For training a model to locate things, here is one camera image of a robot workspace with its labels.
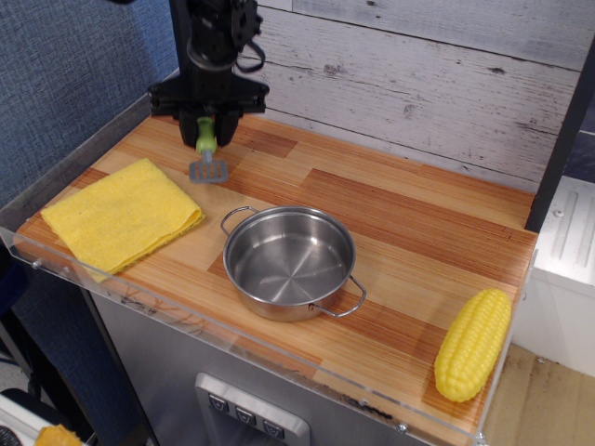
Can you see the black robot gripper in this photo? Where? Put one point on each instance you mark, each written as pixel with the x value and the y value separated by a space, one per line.
pixel 223 90

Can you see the green handled grey toy spatula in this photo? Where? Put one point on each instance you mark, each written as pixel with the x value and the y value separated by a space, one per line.
pixel 207 169

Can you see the yellow plastic toy corn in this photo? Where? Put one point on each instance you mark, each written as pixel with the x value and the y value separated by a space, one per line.
pixel 472 345

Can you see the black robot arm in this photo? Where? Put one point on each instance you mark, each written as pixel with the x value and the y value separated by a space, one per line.
pixel 212 39

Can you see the yellow folded cloth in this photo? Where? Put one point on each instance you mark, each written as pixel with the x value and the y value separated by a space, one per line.
pixel 121 218

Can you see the stainless steel pot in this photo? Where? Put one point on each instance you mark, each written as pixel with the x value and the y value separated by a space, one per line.
pixel 291 263

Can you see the clear acrylic front guard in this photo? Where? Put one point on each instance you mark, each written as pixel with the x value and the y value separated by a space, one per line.
pixel 360 374

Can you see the stainless steel cabinet front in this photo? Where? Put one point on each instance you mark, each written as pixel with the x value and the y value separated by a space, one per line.
pixel 162 355

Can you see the silver button control panel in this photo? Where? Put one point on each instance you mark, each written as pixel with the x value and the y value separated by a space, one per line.
pixel 232 415

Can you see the yellow black object bottom left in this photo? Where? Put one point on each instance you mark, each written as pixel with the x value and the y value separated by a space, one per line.
pixel 47 436

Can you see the white box at right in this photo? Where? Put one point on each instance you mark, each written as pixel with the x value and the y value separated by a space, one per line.
pixel 555 319

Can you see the dark left upright post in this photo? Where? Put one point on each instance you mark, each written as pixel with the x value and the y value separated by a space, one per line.
pixel 182 29

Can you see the dark upright post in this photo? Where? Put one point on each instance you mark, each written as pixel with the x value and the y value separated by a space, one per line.
pixel 182 29
pixel 565 141

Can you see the grey metal left rail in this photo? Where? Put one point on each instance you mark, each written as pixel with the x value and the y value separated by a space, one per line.
pixel 39 169

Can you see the dark right upright post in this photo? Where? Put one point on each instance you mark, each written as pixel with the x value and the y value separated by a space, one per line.
pixel 565 141

